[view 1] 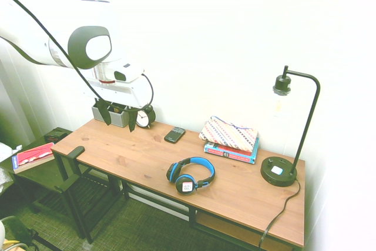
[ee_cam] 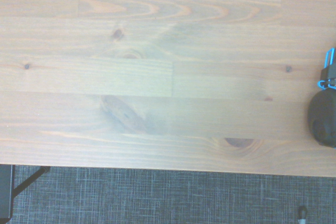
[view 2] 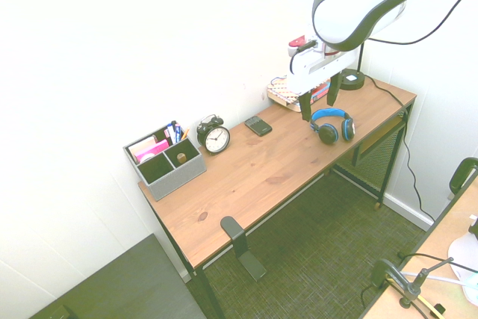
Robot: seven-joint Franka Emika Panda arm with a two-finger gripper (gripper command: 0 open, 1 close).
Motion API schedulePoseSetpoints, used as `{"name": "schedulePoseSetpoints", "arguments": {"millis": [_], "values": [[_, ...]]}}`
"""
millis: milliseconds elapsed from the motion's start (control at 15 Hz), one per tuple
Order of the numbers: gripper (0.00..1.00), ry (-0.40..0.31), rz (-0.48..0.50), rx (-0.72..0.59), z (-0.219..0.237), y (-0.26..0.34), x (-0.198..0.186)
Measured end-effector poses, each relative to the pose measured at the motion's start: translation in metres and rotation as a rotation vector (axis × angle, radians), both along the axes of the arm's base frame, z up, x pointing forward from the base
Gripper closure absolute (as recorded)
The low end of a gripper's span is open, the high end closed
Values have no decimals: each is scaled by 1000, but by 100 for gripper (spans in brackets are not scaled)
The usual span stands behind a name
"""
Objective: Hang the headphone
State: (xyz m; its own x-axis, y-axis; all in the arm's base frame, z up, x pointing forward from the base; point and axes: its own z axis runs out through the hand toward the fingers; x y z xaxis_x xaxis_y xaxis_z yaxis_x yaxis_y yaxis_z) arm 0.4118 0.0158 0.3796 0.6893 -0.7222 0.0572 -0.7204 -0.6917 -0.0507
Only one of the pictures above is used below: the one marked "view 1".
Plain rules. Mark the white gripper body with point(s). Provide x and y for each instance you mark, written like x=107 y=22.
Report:
x=129 y=93

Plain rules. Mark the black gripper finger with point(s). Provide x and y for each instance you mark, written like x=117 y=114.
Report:
x=104 y=111
x=132 y=120

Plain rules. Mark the blue and black headphone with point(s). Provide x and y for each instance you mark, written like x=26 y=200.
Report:
x=191 y=161

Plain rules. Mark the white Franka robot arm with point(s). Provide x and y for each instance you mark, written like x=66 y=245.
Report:
x=35 y=27

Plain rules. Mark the black headphone hanger clamp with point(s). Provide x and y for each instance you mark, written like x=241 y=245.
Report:
x=75 y=151

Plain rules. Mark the black alarm clock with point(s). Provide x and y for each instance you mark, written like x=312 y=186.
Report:
x=144 y=118

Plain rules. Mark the grey desk organizer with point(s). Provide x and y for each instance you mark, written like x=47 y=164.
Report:
x=117 y=119

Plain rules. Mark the black smartphone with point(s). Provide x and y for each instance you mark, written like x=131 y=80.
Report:
x=174 y=135

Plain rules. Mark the small black box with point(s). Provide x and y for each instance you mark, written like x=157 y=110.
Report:
x=55 y=135

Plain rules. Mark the red cover book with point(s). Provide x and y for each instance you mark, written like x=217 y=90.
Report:
x=32 y=157

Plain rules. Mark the dark green side table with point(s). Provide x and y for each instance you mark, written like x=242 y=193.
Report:
x=41 y=174

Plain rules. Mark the striped fabric pouch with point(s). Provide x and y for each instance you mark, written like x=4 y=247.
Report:
x=229 y=135

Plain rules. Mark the white crumpled cloth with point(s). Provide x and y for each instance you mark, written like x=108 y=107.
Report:
x=7 y=151

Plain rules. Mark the blue and red book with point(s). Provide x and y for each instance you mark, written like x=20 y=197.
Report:
x=232 y=154

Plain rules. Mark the clear lamp bulb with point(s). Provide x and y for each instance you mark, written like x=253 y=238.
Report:
x=278 y=105

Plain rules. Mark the dark green floor object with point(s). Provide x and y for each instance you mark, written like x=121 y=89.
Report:
x=17 y=232

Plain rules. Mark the black desk lamp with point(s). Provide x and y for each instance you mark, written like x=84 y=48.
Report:
x=277 y=173

